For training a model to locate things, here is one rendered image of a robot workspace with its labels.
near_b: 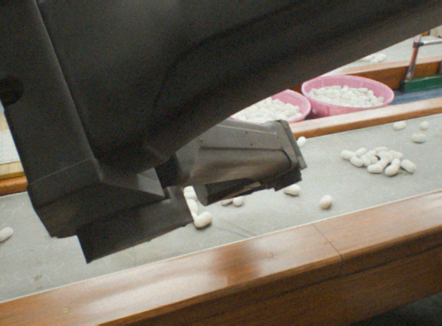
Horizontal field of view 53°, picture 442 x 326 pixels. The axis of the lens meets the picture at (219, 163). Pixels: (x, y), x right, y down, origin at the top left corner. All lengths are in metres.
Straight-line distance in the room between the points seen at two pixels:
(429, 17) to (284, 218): 0.70
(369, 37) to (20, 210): 0.84
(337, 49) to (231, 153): 0.20
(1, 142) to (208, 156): 0.86
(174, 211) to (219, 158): 0.08
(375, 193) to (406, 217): 0.12
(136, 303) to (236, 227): 0.25
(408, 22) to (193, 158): 0.15
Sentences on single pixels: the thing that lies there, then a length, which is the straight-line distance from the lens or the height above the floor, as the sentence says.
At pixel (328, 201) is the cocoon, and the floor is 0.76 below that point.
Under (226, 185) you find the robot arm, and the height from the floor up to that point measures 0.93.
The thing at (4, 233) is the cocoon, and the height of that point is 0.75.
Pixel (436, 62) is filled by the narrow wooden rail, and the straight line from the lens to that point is 1.81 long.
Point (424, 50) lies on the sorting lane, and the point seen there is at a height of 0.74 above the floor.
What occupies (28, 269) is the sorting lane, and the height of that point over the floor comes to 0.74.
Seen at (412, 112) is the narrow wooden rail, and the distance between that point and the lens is 1.32.
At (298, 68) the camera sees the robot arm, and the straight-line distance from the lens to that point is 0.16.
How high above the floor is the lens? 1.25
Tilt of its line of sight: 30 degrees down
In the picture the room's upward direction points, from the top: straight up
